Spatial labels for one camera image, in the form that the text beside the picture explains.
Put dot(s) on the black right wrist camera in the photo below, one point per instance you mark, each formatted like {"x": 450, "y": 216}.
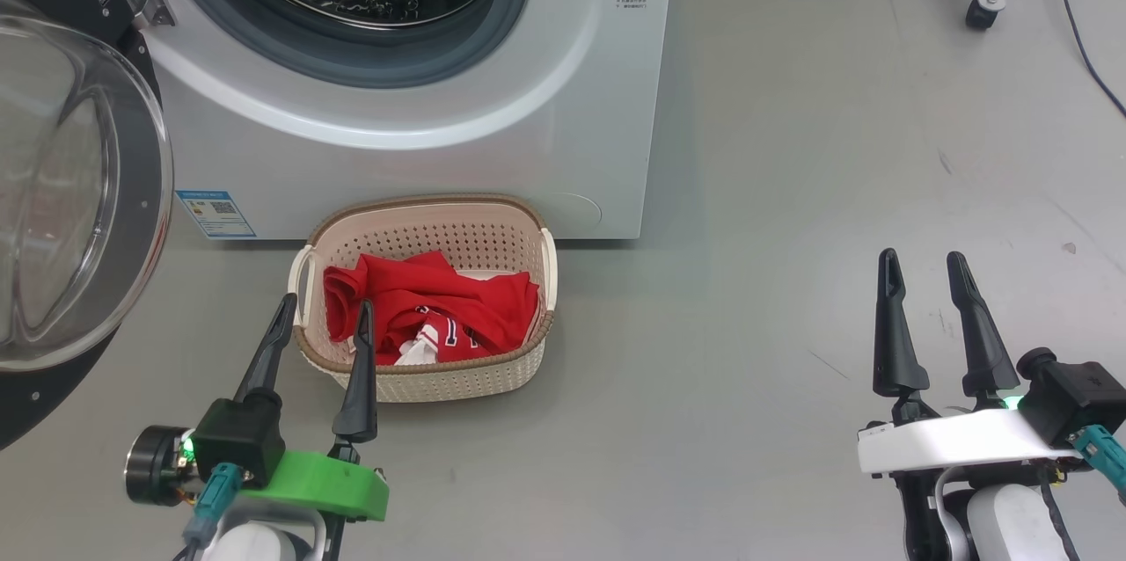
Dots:
{"x": 1078, "y": 398}

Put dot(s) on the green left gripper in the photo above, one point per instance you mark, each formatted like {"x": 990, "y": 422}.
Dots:
{"x": 325, "y": 486}

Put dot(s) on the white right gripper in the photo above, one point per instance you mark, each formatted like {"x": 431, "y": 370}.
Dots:
{"x": 950, "y": 447}

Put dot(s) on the red and white jersey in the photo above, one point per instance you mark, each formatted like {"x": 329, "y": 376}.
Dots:
{"x": 422, "y": 297}

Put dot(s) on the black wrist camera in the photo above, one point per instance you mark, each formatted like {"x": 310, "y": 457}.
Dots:
{"x": 1078, "y": 398}
{"x": 237, "y": 442}

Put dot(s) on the cream perforated laundry basket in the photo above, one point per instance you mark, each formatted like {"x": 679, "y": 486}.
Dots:
{"x": 457, "y": 236}

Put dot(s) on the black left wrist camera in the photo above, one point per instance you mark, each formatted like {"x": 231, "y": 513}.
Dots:
{"x": 237, "y": 442}

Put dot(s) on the white front-loading washing machine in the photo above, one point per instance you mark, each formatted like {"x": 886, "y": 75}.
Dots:
{"x": 528, "y": 148}

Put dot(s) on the round washing machine door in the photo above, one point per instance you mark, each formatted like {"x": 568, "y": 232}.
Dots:
{"x": 79, "y": 192}

